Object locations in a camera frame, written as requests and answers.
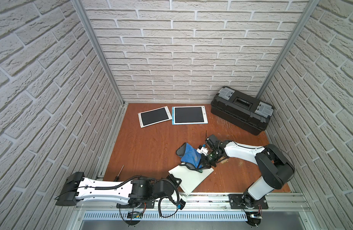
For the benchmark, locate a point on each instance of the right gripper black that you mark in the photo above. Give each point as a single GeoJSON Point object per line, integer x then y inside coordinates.
{"type": "Point", "coordinates": [204, 163]}

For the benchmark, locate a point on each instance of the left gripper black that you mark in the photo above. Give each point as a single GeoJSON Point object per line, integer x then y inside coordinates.
{"type": "Point", "coordinates": [170, 184]}

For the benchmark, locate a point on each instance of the blue microfiber cleaning mitt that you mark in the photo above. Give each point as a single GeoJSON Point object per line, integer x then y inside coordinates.
{"type": "Point", "coordinates": [190, 158]}

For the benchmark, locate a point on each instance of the white drawing tablet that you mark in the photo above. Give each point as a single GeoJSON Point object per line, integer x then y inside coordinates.
{"type": "Point", "coordinates": [190, 179]}
{"type": "Point", "coordinates": [154, 116]}

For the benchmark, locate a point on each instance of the blue-edged drawing tablet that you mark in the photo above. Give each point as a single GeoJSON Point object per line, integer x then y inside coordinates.
{"type": "Point", "coordinates": [189, 115]}

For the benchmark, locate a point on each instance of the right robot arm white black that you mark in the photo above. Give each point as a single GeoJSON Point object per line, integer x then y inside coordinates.
{"type": "Point", "coordinates": [275, 167]}

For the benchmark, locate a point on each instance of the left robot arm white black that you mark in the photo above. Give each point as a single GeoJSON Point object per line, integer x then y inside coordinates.
{"type": "Point", "coordinates": [78, 188]}

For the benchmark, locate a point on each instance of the black toolbox grey latches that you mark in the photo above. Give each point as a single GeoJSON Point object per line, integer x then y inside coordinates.
{"type": "Point", "coordinates": [242, 110]}

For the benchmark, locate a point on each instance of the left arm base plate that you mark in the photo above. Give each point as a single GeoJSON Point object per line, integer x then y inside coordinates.
{"type": "Point", "coordinates": [137, 202]}

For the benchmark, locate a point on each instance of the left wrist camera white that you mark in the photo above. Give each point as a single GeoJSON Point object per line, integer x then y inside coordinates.
{"type": "Point", "coordinates": [181, 204]}

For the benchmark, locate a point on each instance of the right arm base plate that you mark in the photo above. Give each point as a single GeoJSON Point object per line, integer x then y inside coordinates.
{"type": "Point", "coordinates": [244, 201]}

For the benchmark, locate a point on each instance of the aluminium mounting rail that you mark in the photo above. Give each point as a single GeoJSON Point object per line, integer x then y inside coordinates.
{"type": "Point", "coordinates": [291, 202]}

